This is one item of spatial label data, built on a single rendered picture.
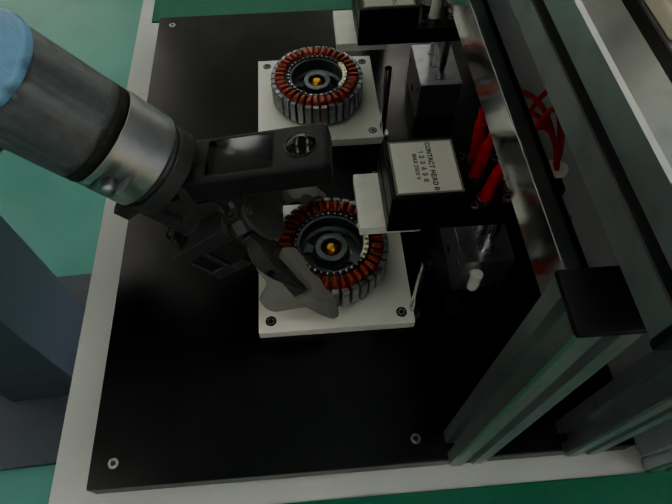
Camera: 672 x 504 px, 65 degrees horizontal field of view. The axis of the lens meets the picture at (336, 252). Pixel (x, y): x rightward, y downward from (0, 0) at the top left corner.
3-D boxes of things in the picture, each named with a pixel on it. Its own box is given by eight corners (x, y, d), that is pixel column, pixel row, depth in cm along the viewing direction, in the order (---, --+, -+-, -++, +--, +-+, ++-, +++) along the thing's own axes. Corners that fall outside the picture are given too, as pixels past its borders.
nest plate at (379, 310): (260, 338, 51) (258, 333, 50) (259, 213, 59) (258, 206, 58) (414, 327, 52) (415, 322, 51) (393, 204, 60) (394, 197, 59)
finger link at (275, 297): (300, 329, 53) (241, 259, 50) (347, 310, 50) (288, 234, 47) (289, 351, 50) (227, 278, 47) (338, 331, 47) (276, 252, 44)
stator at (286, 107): (270, 129, 64) (267, 105, 61) (275, 67, 70) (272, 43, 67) (363, 128, 64) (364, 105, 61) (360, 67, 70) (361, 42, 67)
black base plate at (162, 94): (95, 494, 46) (84, 490, 44) (163, 30, 80) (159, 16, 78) (624, 450, 48) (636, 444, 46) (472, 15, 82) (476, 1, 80)
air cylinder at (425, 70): (414, 119, 67) (420, 84, 62) (405, 79, 71) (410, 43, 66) (454, 117, 67) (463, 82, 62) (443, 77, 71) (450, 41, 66)
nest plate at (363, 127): (259, 151, 64) (258, 144, 63) (259, 68, 72) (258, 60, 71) (383, 144, 65) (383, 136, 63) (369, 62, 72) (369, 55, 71)
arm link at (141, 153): (136, 69, 37) (121, 156, 33) (189, 105, 41) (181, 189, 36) (79, 122, 41) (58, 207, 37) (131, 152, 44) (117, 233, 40)
